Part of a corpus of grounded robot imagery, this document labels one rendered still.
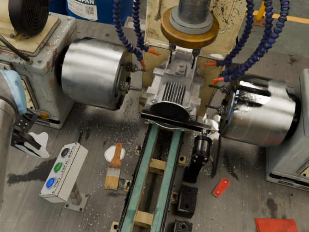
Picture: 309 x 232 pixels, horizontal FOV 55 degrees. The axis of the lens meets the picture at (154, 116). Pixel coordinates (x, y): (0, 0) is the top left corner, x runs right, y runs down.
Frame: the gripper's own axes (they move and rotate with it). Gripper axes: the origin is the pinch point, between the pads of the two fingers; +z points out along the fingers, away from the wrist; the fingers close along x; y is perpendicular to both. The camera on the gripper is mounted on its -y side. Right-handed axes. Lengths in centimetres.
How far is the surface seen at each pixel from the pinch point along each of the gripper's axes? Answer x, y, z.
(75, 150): -3.4, 5.6, 6.3
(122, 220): -7.3, -6.2, 29.9
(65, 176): -3.4, -2.6, 6.8
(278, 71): -42, 93, 76
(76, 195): 8.6, -1.1, 21.2
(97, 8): 78, 159, 21
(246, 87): -45, 39, 30
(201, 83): -28, 45, 28
